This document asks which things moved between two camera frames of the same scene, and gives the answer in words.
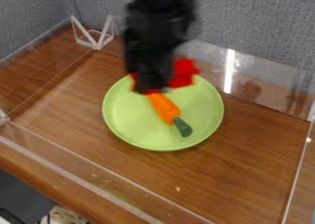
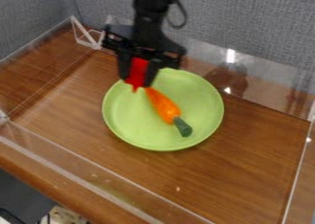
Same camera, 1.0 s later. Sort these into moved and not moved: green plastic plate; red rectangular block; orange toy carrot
Moved: red rectangular block
Not moved: green plastic plate; orange toy carrot
